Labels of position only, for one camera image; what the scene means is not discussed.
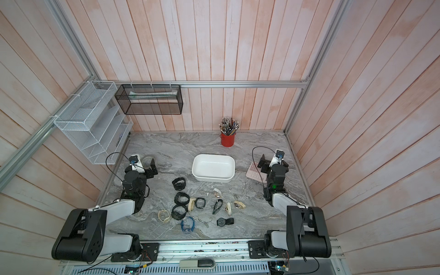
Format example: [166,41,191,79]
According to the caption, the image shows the gold beige watch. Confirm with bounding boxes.
[233,201,246,209]

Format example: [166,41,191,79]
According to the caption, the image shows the cream band watch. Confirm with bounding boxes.
[158,209,171,223]

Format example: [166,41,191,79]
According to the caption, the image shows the rose gold small watch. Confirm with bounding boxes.
[213,188,222,198]

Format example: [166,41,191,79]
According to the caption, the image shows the small cream watch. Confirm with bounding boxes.
[225,202,232,217]

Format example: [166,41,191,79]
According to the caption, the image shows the black strap watch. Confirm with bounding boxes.
[212,199,223,215]

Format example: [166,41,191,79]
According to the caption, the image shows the black round face watch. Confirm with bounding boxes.
[217,218,234,227]

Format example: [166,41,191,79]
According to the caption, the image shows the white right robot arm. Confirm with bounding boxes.
[256,151,332,258]

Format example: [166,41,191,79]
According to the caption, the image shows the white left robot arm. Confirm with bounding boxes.
[51,155,158,263]

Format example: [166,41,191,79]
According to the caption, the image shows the white storage box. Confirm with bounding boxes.
[191,154,236,183]

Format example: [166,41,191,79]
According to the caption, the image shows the blue transparent watch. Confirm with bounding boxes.
[181,217,195,234]

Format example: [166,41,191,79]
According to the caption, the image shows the clear tape roll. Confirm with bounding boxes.
[141,155,155,170]

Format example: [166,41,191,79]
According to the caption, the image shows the red pen cup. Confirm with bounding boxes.
[220,132,236,147]

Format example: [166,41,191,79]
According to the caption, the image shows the pens in cup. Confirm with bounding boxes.
[219,117,239,136]

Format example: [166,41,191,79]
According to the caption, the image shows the black square smartwatch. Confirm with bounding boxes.
[195,197,206,209]

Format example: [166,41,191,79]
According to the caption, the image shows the black mesh basket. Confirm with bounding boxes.
[115,84,183,115]

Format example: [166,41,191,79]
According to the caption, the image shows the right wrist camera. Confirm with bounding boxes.
[269,150,285,167]

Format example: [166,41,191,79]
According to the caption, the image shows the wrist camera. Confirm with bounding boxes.
[128,154,145,173]
[269,150,285,167]

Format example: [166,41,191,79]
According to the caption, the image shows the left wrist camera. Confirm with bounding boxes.
[128,154,145,173]

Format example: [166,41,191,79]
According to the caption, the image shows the beige strap watch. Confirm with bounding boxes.
[187,197,197,212]

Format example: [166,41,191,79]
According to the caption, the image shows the silver chain bracelet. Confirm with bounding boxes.
[192,215,213,228]

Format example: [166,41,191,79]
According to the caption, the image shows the white wire mesh shelf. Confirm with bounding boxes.
[55,81,133,165]

